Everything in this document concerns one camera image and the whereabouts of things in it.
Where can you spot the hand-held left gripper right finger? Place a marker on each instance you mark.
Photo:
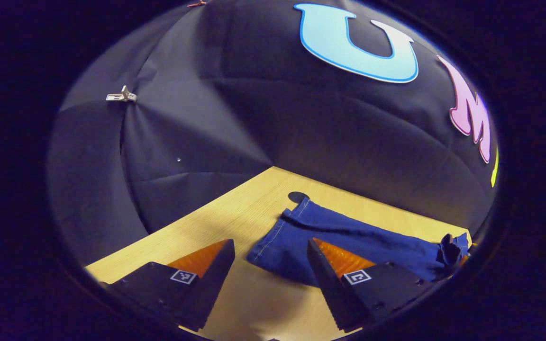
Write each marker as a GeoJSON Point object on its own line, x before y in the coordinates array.
{"type": "Point", "coordinates": [332, 289]}

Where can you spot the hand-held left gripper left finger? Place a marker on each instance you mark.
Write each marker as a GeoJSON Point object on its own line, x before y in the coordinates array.
{"type": "Point", "coordinates": [209, 289]}

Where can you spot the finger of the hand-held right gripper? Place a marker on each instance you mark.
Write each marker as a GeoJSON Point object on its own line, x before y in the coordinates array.
{"type": "Point", "coordinates": [464, 260]}

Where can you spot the blue denim jeans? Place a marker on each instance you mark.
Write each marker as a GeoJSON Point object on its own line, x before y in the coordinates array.
{"type": "Point", "coordinates": [311, 237]}

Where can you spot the black backdrop cloth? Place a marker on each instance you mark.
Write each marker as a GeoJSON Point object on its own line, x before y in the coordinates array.
{"type": "Point", "coordinates": [254, 118]}

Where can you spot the white clip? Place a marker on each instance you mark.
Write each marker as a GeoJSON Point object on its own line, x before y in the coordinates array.
{"type": "Point", "coordinates": [121, 96]}

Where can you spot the copper-coloured clip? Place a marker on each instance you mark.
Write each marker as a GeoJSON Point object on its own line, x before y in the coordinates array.
{"type": "Point", "coordinates": [197, 4]}

